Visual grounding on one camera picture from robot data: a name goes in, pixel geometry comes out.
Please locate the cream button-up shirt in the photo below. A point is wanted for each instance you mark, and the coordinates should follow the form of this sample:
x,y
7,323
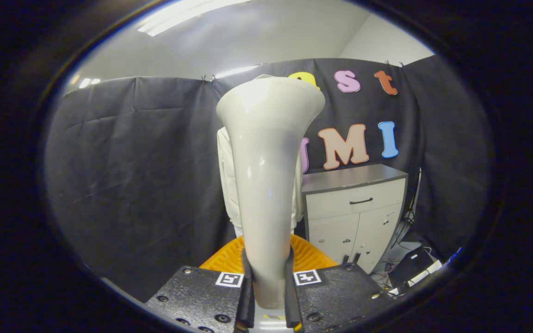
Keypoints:
x,y
227,185

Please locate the white cabinet with grey top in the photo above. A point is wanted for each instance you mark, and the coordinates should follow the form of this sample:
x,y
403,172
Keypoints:
x,y
354,217

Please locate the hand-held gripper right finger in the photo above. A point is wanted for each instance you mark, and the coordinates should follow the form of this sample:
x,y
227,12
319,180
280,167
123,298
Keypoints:
x,y
336,296

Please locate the white garment steamer nozzle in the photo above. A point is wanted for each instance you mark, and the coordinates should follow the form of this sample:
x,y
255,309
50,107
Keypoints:
x,y
266,185

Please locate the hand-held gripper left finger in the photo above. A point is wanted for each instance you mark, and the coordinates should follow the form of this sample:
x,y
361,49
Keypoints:
x,y
197,296

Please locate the ceiling light panel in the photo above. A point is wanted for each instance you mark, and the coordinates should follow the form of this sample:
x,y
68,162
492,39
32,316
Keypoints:
x,y
188,16

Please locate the black box on floor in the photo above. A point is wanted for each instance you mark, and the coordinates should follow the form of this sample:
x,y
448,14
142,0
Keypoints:
x,y
410,266

